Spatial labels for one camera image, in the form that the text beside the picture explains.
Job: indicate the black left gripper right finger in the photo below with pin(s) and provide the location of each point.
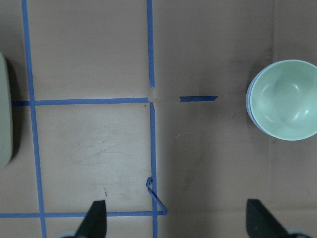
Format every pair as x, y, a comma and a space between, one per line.
260, 223

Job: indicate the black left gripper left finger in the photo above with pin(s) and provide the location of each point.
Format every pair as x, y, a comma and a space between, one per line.
94, 223

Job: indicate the blue bowl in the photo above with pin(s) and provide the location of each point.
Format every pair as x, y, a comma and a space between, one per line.
248, 100

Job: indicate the green bowl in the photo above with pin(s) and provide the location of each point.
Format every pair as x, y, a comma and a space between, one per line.
284, 100

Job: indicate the lower vertical blue tape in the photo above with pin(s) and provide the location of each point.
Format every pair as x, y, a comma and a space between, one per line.
158, 208

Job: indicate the long vertical blue tape left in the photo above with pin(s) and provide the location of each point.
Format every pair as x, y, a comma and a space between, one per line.
33, 117

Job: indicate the short blue tape piece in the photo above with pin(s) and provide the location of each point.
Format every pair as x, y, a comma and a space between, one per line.
198, 98

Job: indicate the pale green tray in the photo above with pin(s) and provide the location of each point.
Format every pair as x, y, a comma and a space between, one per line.
6, 125

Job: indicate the upper horizontal blue tape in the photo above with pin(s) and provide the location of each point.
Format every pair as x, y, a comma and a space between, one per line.
80, 102

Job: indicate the upper vertical blue tape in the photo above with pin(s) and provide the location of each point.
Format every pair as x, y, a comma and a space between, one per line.
150, 44

